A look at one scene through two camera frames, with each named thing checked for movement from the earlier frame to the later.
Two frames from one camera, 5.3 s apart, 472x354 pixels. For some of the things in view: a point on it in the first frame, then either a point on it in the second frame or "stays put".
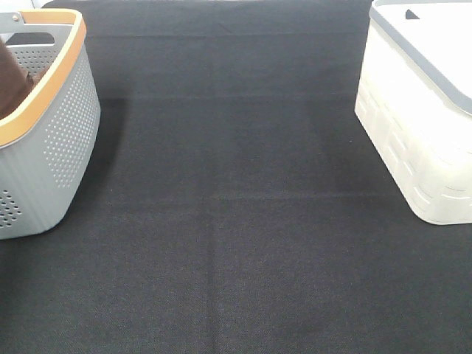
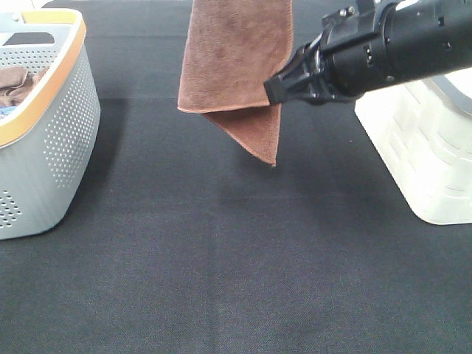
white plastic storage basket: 414,98 stays put
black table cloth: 233,205 stays put
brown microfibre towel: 15,82 to 231,48
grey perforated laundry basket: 49,142 stays put
